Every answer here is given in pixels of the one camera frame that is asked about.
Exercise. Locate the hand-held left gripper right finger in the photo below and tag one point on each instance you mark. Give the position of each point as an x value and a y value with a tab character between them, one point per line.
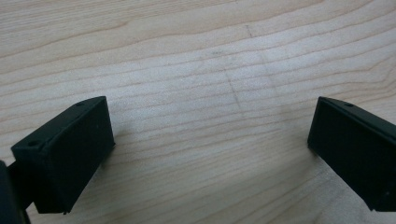
355	149

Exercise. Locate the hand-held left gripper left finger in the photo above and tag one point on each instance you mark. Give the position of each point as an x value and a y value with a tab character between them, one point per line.
67	155

